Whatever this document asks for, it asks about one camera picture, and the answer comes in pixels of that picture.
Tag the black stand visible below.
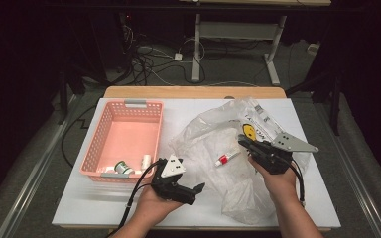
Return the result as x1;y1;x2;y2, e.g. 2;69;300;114
58;62;92;126
286;65;345;137

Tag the hand-held gripper cable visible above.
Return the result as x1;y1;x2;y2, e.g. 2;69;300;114
107;160;162;238
289;158;307;207

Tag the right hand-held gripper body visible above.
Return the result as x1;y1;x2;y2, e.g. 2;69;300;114
248;132;319;176

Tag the clear plastic bag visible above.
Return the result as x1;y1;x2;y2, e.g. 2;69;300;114
168;96;312;226

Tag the metal floor rail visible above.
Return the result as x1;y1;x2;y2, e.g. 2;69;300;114
314;102;381;238
0;95;80;238

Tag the tangle of floor cables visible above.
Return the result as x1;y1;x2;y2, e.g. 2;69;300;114
122;23;207;87

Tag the black floor cable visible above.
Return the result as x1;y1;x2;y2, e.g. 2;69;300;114
61;103;97;168

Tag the right hand-held gripper cable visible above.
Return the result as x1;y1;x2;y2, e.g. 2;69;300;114
289;158;307;207

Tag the white desk frame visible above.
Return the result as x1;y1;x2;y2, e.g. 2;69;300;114
191;13;287;87

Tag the person's left hand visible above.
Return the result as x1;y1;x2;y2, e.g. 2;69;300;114
135;187;185;226

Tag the wooden table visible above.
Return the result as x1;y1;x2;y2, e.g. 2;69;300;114
103;85;287;100

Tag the pink plastic basket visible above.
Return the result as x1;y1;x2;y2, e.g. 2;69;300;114
78;98;165;183

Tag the green and white bottle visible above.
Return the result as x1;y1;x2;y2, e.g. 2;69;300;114
113;161;135;176

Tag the person's right hand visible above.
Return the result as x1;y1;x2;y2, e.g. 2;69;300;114
247;158;298;201

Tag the red and white tube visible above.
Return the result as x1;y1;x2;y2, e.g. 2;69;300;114
214;150;242;168

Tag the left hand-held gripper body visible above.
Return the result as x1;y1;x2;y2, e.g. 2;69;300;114
150;154;196;206

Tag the left hand-held gripper cable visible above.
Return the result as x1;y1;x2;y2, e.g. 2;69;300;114
107;160;162;238

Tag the white table board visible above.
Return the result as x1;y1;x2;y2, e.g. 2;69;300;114
52;97;341;229

